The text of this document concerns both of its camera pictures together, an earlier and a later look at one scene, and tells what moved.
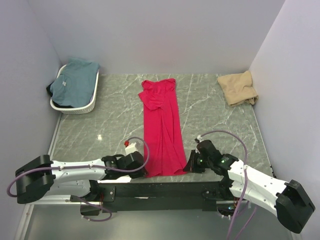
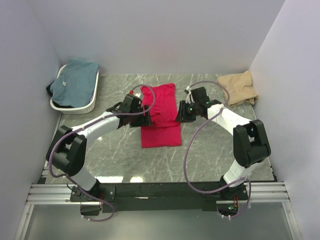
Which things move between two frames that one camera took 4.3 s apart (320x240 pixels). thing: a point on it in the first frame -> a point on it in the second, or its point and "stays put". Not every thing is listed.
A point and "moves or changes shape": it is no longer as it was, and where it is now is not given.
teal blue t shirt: x=75 y=85 stays put
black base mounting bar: x=153 y=197 stays put
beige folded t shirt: x=238 y=88 stays put
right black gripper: x=194 y=163 -> x=185 y=113
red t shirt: x=164 y=145 moves or changes shape
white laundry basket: x=83 y=108 stays put
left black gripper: x=140 y=168 -> x=140 y=117
